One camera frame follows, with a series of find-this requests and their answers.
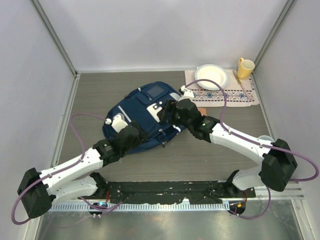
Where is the brown leather wallet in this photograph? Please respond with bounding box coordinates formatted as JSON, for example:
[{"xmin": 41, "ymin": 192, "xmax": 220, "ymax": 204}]
[{"xmin": 197, "ymin": 107, "xmax": 207, "ymax": 116}]

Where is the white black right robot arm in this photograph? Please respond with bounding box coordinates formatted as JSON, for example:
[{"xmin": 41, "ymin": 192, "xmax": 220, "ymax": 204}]
[{"xmin": 157, "ymin": 99, "xmax": 298, "ymax": 198}]

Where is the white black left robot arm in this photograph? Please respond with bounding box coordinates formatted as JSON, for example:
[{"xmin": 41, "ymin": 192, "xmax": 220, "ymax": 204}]
[{"xmin": 17, "ymin": 122, "xmax": 148, "ymax": 219}]

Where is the white paper plate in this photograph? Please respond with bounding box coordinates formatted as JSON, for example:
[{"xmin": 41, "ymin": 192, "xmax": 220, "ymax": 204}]
[{"xmin": 194, "ymin": 64, "xmax": 230, "ymax": 91}]

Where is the patterned white placemat cloth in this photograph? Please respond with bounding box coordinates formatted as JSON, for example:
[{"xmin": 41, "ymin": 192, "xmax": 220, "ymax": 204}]
[{"xmin": 184, "ymin": 69, "xmax": 260, "ymax": 108}]

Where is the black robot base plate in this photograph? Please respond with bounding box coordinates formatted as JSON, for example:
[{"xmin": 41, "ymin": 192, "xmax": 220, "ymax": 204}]
[{"xmin": 102, "ymin": 180, "xmax": 256, "ymax": 205}]

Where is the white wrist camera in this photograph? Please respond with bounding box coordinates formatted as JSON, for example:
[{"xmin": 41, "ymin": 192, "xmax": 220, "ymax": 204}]
[
  {"xmin": 178, "ymin": 85, "xmax": 194, "ymax": 101},
  {"xmin": 104, "ymin": 113, "xmax": 131, "ymax": 133}
]

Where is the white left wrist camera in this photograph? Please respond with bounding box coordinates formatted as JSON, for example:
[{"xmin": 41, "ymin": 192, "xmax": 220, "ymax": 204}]
[{"xmin": 104, "ymin": 113, "xmax": 131, "ymax": 133}]

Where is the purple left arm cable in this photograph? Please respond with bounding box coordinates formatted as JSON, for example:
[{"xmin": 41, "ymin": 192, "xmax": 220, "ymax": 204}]
[{"xmin": 11, "ymin": 113, "xmax": 126, "ymax": 225}]

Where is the pale blue mug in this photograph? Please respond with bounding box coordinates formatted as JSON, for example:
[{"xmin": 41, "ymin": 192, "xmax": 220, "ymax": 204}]
[{"xmin": 258, "ymin": 135, "xmax": 275, "ymax": 144}]

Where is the pink handled knife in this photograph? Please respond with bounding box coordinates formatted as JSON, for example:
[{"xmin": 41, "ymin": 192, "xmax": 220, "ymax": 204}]
[{"xmin": 233, "ymin": 69, "xmax": 251, "ymax": 100}]

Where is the yellow mug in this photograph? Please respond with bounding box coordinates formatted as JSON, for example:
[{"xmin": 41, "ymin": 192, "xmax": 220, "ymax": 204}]
[{"xmin": 237, "ymin": 57, "xmax": 255, "ymax": 80}]

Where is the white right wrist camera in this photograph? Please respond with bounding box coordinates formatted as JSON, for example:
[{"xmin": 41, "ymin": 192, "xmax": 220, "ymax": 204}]
[{"xmin": 178, "ymin": 85, "xmax": 194, "ymax": 101}]

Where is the navy blue student backpack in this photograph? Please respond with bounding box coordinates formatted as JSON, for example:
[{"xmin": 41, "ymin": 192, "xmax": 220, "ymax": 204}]
[{"xmin": 102, "ymin": 81, "xmax": 185, "ymax": 154}]

